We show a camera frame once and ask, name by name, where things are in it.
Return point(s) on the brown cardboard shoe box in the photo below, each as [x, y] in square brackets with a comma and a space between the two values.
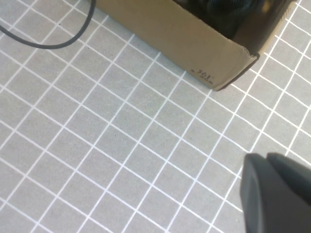
[170, 36]

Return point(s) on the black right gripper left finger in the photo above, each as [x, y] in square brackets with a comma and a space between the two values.
[260, 199]

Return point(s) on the black knit sneaker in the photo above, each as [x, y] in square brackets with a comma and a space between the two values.
[213, 12]

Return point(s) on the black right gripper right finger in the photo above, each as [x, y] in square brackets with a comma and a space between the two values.
[296, 184]

